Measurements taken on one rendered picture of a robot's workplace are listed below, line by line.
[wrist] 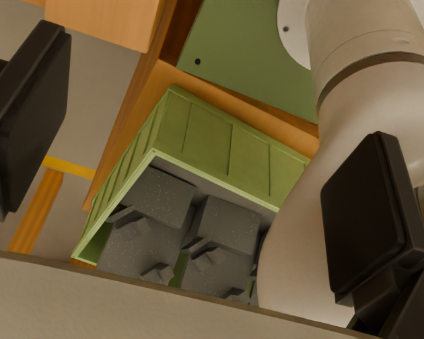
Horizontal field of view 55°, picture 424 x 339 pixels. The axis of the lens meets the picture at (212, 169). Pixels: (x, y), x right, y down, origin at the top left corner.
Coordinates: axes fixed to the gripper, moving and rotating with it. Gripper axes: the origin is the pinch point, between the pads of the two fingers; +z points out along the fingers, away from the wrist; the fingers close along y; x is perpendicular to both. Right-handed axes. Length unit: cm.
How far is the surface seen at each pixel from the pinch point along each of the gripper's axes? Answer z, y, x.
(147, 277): 29, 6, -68
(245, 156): 42, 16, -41
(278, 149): 48, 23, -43
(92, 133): 130, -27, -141
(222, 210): 43, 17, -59
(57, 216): 130, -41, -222
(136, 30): 40.0, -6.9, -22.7
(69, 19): 40.1, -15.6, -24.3
